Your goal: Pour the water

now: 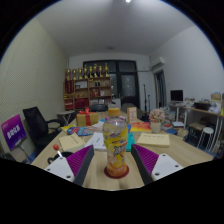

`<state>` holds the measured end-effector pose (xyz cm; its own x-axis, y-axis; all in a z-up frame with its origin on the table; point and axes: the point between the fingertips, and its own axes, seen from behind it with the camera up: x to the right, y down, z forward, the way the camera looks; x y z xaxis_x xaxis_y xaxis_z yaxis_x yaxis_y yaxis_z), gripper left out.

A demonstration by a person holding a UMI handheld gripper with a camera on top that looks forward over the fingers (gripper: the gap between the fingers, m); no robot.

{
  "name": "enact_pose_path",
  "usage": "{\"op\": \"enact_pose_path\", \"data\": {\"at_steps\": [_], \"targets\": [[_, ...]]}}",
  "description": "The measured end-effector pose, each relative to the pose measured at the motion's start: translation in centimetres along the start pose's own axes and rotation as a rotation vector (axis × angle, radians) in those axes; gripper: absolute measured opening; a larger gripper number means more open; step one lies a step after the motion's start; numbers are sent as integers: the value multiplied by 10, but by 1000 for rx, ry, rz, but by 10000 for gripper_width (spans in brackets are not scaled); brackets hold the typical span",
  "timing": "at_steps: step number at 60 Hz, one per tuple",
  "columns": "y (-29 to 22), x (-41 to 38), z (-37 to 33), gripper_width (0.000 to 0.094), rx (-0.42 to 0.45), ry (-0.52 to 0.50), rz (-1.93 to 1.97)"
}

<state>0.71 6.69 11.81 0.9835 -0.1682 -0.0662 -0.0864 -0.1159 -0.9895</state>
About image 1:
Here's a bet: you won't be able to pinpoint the black box device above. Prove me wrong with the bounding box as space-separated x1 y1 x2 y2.
193 101 211 111

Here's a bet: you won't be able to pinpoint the white round stool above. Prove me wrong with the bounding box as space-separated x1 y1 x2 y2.
199 126 215 148

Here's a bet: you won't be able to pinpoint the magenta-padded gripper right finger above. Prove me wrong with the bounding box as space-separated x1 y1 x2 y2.
130 143 184 186

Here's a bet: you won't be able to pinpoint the dark glass door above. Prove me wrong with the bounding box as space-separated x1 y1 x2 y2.
82 59 140 109

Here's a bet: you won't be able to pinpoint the pale yellow book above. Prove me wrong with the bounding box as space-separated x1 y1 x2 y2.
136 132 171 148

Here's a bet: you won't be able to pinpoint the red-ball stirrer stick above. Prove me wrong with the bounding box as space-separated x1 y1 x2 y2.
52 143 64 158

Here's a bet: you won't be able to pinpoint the wooden shelf unit with trophies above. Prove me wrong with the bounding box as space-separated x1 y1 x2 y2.
63 63 113 111

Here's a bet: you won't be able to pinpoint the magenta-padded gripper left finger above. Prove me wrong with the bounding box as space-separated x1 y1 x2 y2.
44 144 95 187

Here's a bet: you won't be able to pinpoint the yellow-label orange-cap drink bottle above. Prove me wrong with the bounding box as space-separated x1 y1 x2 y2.
102 107 130 178

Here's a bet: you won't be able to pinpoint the white wall air conditioner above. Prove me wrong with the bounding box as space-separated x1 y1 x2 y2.
149 56 166 70

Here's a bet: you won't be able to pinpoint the blue book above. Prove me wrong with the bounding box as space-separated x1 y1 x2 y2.
66 125 95 137

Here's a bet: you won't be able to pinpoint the black mug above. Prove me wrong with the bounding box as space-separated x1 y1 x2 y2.
47 151 74 165

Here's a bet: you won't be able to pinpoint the pink flowers in white pot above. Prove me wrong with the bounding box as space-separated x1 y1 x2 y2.
148 108 166 134

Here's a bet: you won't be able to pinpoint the black office chair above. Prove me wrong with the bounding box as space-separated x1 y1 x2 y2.
22 106 64 154

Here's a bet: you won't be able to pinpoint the small round grey table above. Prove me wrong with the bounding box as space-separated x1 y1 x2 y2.
56 110 76 125

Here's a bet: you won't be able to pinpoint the beige book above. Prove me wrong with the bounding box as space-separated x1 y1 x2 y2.
58 133 86 153

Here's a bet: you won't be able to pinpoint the yellow gift box red ribbon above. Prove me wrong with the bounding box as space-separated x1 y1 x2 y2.
75 107 100 128

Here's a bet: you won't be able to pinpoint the orange book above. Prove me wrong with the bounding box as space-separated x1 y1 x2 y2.
129 121 153 133

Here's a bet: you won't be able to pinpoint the teal book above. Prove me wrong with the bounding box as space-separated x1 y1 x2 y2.
125 132 136 153

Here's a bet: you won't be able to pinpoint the purple sign board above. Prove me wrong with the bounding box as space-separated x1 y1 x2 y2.
0 113 28 152

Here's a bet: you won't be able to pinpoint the computer monitor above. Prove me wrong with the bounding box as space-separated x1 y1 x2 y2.
169 89 184 103

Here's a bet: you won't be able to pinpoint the white booklet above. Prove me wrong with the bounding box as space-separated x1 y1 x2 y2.
84 132 107 151

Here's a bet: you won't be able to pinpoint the wooden side desk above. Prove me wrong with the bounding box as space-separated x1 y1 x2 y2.
168 103 224 154

